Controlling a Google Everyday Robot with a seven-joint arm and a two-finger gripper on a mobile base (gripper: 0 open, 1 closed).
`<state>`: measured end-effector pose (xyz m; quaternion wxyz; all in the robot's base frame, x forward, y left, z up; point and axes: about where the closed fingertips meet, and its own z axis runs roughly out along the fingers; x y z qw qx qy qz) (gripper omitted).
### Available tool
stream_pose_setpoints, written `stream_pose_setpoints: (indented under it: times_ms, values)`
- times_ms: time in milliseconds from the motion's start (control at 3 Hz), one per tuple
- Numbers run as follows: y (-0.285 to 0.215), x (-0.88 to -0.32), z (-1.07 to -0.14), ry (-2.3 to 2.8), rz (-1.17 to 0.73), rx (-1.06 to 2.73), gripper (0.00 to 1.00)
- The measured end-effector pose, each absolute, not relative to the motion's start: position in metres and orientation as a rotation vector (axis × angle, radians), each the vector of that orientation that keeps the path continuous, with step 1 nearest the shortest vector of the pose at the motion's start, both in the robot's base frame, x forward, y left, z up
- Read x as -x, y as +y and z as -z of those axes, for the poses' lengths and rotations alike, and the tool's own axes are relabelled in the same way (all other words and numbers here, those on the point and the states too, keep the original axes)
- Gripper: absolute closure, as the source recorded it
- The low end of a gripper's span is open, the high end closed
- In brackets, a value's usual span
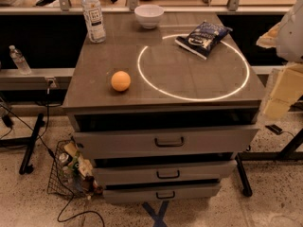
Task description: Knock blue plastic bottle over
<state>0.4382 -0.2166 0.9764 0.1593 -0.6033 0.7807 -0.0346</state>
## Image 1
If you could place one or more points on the black power adapter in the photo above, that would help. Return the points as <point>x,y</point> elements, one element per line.
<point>275,129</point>

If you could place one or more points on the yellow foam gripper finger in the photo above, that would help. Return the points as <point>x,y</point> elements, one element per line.
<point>286,39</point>

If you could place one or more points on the black table leg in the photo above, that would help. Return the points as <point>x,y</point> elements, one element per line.
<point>288,153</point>
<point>29,142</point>

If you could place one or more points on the small water bottle on ledge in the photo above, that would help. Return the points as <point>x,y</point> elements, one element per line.
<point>19,60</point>

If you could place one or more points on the orange ball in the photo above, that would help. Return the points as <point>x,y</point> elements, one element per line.
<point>120,81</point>

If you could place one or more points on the top drawer with handle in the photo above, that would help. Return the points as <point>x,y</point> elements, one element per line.
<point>168,142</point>

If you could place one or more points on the black table leg left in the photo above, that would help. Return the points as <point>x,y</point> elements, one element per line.
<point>29,142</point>

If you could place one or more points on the middle drawer with handle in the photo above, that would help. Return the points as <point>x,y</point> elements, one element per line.
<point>163,173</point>

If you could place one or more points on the blue chip bag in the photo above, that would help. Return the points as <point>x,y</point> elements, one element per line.
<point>201,40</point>

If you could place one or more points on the grey drawer cabinet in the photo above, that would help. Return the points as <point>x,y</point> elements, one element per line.
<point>171,88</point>

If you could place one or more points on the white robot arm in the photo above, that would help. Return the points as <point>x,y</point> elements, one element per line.
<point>295,15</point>

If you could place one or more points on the bottom drawer with handle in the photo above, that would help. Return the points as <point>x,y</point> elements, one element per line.
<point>162,193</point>

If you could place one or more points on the clear plastic water bottle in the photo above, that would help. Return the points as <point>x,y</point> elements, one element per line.
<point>94,20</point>

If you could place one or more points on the white ceramic bowl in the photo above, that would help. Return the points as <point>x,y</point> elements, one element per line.
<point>148,16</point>

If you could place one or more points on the black wire basket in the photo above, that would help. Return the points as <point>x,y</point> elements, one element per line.
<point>65,179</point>

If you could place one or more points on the drawer with handle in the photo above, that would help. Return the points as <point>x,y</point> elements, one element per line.
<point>162,193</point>
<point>163,173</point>
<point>168,142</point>

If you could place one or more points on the black table leg right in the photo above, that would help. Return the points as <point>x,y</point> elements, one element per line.
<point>288,153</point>

